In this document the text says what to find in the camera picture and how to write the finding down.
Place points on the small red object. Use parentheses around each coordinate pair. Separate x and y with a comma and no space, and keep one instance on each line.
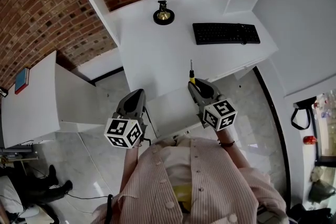
(310,139)

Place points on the black curved floor rail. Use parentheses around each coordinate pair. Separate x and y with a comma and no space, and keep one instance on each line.
(278,123)

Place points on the white side cabinet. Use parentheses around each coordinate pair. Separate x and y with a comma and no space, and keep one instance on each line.
(34,102)

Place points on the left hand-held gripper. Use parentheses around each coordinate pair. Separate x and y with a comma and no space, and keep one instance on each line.
(123,129)

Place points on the red and blue book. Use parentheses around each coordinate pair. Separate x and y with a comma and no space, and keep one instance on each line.
(21,80)

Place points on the person's left forearm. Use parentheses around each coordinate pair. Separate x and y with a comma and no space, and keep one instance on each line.
(128,168)

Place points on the person's right forearm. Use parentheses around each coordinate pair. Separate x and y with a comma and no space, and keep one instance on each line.
(232,156)

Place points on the person's yellow garment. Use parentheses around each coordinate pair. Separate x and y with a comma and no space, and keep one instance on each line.
(183,192)

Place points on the dark green bag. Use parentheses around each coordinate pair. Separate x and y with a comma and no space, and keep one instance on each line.
(321,191)

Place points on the black keyboard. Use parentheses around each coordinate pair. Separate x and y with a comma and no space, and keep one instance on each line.
(225,33)

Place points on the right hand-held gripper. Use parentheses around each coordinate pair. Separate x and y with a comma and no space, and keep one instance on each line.
(220,114)

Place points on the cluster of clear plastic bottles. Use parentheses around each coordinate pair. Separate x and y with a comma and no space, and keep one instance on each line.
(326,105)

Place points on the white desk drawer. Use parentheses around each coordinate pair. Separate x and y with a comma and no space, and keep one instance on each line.
(170,110)

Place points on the grey metal stand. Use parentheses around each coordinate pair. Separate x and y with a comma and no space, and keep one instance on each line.
(15,152)

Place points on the person's striped pink shirt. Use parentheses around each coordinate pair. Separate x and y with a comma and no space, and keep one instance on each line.
(215,191)

